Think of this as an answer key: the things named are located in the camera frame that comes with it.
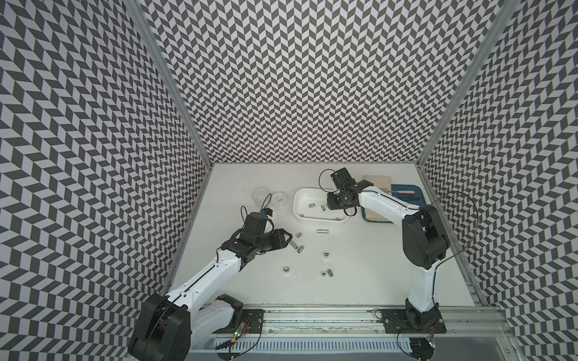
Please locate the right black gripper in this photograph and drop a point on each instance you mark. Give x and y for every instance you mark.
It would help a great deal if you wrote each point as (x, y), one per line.
(332, 205)

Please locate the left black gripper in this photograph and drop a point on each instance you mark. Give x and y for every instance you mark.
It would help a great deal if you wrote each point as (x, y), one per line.
(279, 238)

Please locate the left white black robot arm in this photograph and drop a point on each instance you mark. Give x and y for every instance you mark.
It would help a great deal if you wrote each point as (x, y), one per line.
(169, 325)

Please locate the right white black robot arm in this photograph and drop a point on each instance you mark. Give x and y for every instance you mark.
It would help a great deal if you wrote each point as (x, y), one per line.
(425, 242)

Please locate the white plastic storage box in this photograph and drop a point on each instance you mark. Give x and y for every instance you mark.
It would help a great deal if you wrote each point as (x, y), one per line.
(305, 196)

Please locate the clear plastic lid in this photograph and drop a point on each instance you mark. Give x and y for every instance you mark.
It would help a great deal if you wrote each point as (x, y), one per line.
(279, 200)

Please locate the beige cloth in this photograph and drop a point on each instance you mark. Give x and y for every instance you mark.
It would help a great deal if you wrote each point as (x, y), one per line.
(384, 184)

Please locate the clear plastic cup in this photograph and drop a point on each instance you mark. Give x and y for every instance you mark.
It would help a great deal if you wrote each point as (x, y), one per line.
(262, 197)

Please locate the blue tray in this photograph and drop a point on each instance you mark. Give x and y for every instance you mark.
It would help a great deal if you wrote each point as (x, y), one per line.
(418, 199)

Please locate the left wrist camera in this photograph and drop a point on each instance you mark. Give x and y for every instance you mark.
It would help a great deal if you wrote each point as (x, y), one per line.
(267, 212)

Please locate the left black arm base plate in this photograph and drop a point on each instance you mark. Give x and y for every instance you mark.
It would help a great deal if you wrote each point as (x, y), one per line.
(253, 318)

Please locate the aluminium front rail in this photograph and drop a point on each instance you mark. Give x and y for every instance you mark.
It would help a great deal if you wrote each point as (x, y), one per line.
(314, 321)

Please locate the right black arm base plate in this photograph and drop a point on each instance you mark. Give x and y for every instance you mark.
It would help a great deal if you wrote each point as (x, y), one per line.
(411, 321)

